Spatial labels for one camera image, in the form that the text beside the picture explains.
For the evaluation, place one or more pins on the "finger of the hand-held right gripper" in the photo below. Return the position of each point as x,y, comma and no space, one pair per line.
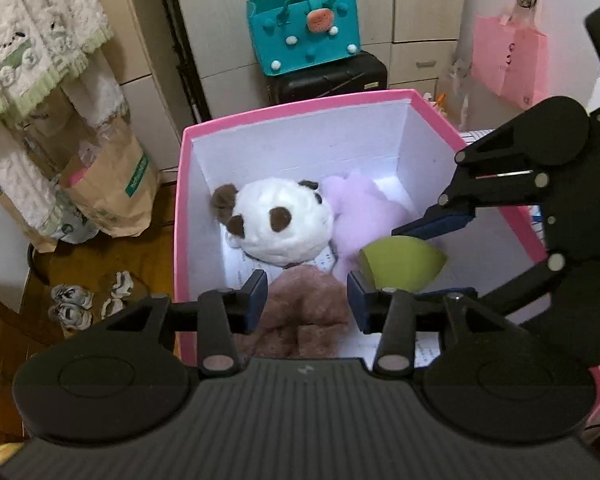
430,222
525,282

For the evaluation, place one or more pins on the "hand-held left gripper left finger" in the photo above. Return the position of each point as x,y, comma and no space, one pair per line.
257,300

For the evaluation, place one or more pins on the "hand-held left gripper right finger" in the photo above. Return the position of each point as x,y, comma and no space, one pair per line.
356,305

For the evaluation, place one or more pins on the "green makeup sponge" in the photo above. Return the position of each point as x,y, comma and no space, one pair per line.
405,262

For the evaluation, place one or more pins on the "purple plush toy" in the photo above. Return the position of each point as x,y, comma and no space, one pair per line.
365,210

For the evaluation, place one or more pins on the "white panda plush toy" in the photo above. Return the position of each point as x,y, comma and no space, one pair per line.
280,230

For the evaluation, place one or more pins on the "pink cardboard box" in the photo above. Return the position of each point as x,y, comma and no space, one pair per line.
330,140

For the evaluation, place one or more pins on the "printed paper sheet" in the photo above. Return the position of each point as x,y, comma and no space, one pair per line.
425,350

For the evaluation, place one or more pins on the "clear plastic bag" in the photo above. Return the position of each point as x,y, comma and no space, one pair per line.
447,95

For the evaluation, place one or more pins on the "pair of small shoes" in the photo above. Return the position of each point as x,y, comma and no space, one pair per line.
117,292

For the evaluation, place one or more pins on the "pink shopping bag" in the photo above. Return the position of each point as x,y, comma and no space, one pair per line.
510,60

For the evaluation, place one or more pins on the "black suitcase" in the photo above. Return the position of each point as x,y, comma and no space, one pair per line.
330,80

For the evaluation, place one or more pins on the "large green label paper bag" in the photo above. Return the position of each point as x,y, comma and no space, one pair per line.
115,180

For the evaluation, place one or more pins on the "grey green patterned bag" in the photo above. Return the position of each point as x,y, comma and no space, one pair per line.
70,225

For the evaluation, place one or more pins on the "teal felt handbag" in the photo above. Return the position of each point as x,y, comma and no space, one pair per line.
290,25

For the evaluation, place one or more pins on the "beige wardrobe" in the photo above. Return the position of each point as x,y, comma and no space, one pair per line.
220,20

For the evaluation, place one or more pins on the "yellow bedding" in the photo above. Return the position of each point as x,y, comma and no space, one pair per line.
2,455

